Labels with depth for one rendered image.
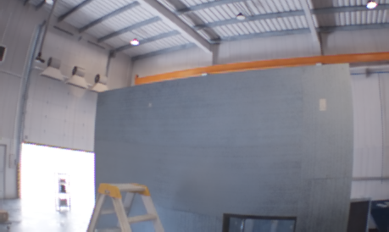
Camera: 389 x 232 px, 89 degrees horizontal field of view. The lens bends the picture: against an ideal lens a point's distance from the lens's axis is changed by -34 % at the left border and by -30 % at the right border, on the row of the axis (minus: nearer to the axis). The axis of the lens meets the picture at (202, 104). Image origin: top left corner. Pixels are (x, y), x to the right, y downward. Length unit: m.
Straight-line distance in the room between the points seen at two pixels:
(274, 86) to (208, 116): 0.56
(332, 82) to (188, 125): 1.18
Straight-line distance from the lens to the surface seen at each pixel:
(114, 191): 1.70
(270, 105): 1.94
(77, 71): 11.69
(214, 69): 11.71
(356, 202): 6.47
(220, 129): 2.05
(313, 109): 1.87
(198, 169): 2.12
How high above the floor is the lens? 2.55
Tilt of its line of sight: 11 degrees up
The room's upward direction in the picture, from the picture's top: 2 degrees clockwise
